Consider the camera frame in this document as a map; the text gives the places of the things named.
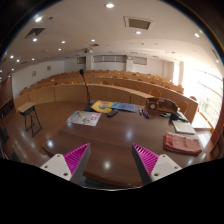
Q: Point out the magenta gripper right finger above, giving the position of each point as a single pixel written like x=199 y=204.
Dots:
x=151 y=166

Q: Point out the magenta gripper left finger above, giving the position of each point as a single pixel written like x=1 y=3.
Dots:
x=70 y=166

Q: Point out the pink folded towel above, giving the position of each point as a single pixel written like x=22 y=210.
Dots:
x=182 y=144

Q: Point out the red marker pen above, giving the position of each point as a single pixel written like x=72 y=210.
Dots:
x=146 y=114

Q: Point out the white printed paper sheet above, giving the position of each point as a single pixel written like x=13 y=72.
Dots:
x=84 y=118

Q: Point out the black device on table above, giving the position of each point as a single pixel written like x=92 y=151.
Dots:
x=174 y=116

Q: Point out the black gooseneck microphone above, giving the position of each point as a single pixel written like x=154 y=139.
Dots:
x=88 y=107

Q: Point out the blue booklet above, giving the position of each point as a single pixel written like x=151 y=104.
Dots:
x=125 y=106

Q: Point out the yellow booklet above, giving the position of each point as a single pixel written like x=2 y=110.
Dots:
x=102 y=106

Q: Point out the black remote control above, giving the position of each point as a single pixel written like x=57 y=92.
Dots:
x=112 y=113

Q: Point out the curved wooden front bench row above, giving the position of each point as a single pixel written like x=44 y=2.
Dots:
x=77 y=93

